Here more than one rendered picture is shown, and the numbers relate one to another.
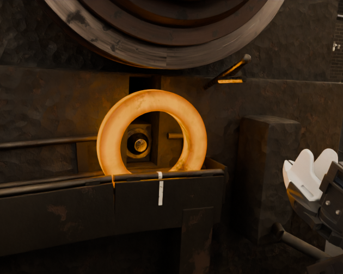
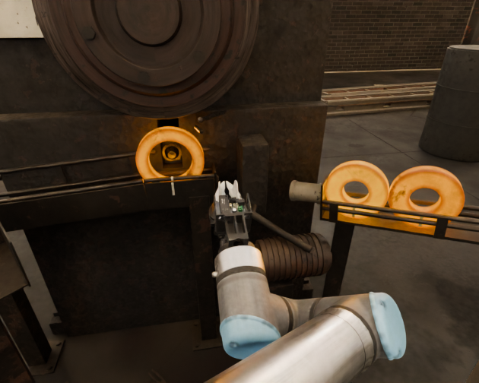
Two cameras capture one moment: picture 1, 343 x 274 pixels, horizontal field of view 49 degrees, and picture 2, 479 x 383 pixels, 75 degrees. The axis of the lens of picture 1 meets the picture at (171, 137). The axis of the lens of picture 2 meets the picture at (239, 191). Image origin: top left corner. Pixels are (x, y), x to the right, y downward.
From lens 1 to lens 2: 0.43 m
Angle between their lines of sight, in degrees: 23
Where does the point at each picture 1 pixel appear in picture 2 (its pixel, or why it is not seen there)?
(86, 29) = (111, 101)
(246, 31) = (218, 89)
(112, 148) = (143, 163)
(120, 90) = (151, 124)
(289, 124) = (258, 146)
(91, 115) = (135, 140)
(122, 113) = (145, 144)
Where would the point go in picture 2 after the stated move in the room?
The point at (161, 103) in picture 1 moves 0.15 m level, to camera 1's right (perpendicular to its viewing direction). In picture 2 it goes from (169, 136) to (223, 140)
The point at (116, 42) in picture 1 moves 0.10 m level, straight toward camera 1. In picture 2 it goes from (130, 106) to (112, 118)
